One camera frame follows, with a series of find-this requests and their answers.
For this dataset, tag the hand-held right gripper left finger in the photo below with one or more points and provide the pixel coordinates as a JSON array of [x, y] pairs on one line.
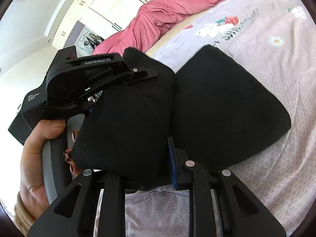
[[114, 202]]

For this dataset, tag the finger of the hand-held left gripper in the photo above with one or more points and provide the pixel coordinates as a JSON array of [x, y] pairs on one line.
[[138, 74]]

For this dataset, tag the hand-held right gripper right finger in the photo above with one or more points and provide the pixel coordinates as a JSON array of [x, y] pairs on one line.
[[172, 163]]

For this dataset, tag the black sock with orange cuff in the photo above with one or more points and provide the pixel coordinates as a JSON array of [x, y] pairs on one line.
[[222, 103]]

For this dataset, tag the person's left forearm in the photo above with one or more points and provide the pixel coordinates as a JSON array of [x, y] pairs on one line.
[[23, 217]]

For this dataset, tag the person's left hand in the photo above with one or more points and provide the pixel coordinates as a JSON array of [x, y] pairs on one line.
[[32, 172]]

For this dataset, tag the hanging dark bags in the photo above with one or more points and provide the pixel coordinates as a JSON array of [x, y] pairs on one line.
[[92, 42]]

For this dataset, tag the lilac framed door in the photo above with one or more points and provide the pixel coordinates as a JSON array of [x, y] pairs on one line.
[[76, 34]]

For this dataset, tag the beige bed sheet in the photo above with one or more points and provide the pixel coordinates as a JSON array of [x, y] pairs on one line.
[[177, 29]]

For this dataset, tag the pink duvet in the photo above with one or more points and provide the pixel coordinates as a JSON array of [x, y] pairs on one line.
[[158, 14]]

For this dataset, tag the lilac strawberry print blanket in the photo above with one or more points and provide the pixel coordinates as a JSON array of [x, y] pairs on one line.
[[284, 66]]

